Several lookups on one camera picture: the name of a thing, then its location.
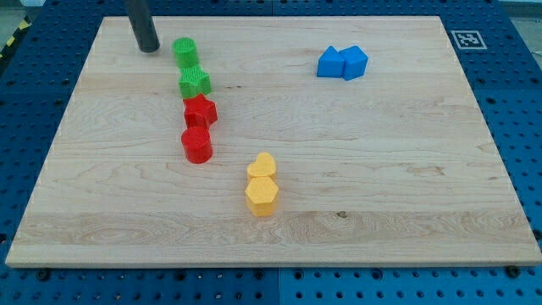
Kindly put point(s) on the blue triangle block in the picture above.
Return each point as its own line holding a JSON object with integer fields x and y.
{"x": 330, "y": 64}

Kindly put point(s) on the light wooden board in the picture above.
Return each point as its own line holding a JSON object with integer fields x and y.
{"x": 395, "y": 168}

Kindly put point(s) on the yellow hexagon block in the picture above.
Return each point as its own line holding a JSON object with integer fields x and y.
{"x": 262, "y": 196}

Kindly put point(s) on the black bolt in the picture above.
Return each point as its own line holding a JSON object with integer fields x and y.
{"x": 512, "y": 271}
{"x": 43, "y": 274}

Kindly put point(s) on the blue cube block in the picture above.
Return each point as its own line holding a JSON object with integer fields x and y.
{"x": 355, "y": 62}

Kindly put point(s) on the green star block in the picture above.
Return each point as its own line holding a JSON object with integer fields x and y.
{"x": 194, "y": 81}

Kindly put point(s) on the white fiducial marker tag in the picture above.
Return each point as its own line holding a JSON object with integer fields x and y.
{"x": 468, "y": 40}

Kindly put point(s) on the red star block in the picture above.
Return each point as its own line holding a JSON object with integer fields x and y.
{"x": 200, "y": 111}

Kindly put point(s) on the green cylinder block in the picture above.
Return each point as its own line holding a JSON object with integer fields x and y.
{"x": 185, "y": 52}

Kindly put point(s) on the black bolt front left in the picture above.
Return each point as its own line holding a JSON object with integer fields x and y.
{"x": 43, "y": 274}

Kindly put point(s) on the black bolt front right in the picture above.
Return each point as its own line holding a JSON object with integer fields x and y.
{"x": 512, "y": 271}

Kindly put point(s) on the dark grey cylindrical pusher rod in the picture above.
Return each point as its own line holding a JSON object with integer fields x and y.
{"x": 142, "y": 24}

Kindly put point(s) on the yellow heart block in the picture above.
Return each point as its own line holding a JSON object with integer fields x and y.
{"x": 263, "y": 166}

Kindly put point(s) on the red cylinder block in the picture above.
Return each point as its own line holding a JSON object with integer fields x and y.
{"x": 197, "y": 145}

